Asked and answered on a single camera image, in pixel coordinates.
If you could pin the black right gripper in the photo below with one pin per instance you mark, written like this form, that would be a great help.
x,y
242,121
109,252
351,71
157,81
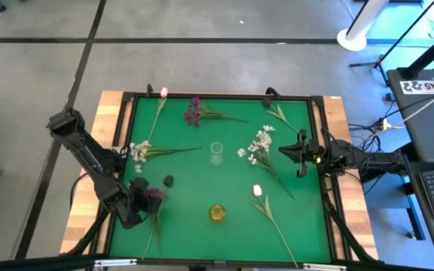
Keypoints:
x,y
315,152

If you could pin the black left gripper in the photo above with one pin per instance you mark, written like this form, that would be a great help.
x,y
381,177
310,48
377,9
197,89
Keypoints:
x,y
134,207

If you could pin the purple flower bunch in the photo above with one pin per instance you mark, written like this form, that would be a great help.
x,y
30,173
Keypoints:
x,y
154,193
194,113

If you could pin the white flower bunch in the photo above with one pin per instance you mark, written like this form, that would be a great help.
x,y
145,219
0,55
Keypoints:
x,y
264,141
139,150

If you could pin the yellow embossed glass vase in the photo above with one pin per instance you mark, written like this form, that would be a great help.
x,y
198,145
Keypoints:
x,y
217,213

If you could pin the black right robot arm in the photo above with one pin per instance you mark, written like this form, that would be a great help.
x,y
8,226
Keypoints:
x,y
371,160

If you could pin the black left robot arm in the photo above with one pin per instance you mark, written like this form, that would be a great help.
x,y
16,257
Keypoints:
x,y
89,158

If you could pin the clear glass vase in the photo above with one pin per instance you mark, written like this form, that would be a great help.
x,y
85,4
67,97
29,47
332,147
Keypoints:
x,y
216,158

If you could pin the green table mat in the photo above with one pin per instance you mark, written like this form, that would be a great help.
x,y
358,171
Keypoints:
x,y
220,233

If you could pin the white power plug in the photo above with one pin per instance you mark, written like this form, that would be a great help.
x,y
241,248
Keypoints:
x,y
385,124

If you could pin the thin black tripod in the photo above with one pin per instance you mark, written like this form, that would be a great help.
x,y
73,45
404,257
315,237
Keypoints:
x,y
364,65

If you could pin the blue table leg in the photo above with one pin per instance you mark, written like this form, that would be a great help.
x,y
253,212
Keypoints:
x,y
414,214

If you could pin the white paper label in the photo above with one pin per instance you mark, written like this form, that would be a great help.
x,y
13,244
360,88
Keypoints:
x,y
416,87

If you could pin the white round pillar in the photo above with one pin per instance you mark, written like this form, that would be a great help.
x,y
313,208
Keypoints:
x,y
364,19

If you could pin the dark grey side desk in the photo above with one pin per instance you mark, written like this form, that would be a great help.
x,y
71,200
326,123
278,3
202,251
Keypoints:
x,y
428,233

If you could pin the thick black pole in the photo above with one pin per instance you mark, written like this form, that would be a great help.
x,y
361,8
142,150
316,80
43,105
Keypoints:
x,y
428,56

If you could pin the silver metal bracket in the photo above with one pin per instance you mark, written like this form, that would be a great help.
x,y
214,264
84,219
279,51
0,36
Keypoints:
x,y
115,262
324,267

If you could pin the black aluminium table frame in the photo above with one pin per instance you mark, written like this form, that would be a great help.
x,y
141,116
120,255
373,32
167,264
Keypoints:
x,y
220,95

